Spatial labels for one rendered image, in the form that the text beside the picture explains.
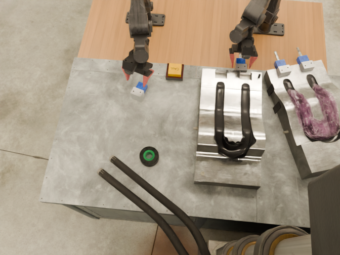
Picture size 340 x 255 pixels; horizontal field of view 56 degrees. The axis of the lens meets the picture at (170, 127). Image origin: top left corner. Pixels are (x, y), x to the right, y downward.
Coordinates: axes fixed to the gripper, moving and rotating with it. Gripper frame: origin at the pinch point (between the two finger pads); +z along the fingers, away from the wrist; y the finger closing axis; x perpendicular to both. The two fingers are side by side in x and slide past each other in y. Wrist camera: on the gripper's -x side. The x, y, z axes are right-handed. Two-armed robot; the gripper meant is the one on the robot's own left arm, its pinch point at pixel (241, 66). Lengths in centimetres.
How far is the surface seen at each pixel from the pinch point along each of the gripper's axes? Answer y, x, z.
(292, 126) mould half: 19.9, -28.3, 11.8
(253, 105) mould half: 4.0, -20.9, 7.1
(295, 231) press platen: -4, -102, -24
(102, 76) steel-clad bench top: -65, -3, 6
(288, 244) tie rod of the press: -8, -107, -29
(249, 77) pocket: 3.4, -6.7, 1.8
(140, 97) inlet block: -44.6, -16.7, 8.3
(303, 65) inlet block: 26.8, -2.2, -2.6
